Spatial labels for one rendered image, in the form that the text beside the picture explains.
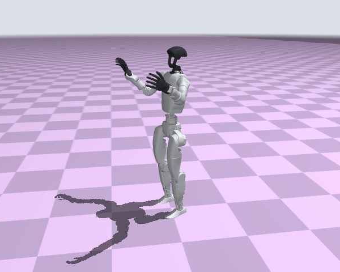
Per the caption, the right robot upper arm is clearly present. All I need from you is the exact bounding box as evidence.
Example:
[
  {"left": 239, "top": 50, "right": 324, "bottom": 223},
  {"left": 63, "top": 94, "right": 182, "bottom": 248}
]
[{"left": 143, "top": 71, "right": 167, "bottom": 96}]

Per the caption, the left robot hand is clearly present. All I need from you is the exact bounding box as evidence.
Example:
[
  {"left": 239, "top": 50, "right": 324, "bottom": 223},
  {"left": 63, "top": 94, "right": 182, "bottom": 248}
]
[{"left": 146, "top": 71, "right": 171, "bottom": 94}]

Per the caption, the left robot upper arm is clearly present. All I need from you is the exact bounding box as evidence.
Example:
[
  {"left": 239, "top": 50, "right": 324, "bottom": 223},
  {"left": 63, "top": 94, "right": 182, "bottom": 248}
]
[{"left": 174, "top": 76, "right": 190, "bottom": 105}]

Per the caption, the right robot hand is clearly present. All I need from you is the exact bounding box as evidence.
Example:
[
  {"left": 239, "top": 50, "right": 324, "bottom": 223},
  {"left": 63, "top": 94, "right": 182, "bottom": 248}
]
[{"left": 116, "top": 58, "right": 132, "bottom": 76}]

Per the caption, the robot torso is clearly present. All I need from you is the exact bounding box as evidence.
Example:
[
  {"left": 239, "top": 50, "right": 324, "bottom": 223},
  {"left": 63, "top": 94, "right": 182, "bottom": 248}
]
[{"left": 161, "top": 69, "right": 188, "bottom": 138}]

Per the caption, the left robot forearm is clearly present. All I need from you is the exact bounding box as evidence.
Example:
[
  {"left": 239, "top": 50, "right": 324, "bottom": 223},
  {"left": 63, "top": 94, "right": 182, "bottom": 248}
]
[{"left": 167, "top": 86, "right": 186, "bottom": 103}]

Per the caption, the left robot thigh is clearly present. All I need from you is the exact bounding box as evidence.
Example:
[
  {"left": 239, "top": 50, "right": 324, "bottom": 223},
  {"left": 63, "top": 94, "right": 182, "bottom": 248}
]
[{"left": 167, "top": 130, "right": 186, "bottom": 181}]

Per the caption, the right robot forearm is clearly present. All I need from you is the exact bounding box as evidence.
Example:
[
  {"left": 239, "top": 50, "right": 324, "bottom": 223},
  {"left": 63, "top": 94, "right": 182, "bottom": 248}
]
[{"left": 125, "top": 73, "right": 147, "bottom": 90}]

